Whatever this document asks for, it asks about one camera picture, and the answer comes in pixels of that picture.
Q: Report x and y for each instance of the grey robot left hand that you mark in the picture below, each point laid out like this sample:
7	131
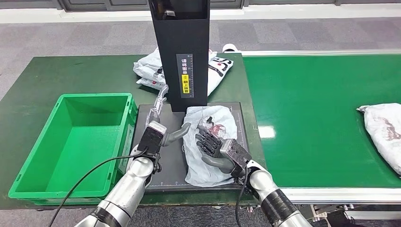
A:
177	134

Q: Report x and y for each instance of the green conveyor belt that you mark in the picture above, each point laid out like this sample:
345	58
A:
297	109

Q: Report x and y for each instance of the grey parcel brown-red print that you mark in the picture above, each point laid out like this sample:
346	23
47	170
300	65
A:
382	131

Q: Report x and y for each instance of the white parcel black print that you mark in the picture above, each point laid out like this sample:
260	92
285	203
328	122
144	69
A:
148	66

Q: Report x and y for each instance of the green plastic crate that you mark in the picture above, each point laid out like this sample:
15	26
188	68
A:
75	150

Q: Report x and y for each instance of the dark green table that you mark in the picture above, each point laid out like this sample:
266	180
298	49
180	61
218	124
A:
47	78

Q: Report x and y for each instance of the white parcel red dot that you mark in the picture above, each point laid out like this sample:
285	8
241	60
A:
152	83

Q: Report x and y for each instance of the black scanner column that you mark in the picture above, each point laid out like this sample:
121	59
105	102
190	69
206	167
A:
178	37

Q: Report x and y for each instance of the black scanner base plate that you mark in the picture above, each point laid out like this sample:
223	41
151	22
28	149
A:
169	169

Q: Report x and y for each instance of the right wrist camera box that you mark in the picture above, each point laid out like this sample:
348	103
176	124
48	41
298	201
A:
236	153

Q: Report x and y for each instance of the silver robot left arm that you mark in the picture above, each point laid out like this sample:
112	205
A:
131	188

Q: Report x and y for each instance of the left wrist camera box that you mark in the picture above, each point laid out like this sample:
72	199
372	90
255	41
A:
152	139

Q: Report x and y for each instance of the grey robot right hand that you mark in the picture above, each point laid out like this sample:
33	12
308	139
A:
210	147

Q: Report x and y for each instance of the grey parcel red print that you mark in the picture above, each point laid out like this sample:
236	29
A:
200	175

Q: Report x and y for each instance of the yellow black label sticker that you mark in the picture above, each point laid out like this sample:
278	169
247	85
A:
185	84

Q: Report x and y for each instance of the white round object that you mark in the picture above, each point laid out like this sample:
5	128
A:
230	47

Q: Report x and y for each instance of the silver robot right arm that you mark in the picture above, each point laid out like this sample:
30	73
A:
266	185

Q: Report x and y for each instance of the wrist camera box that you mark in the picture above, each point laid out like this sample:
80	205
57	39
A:
236	153
152	139

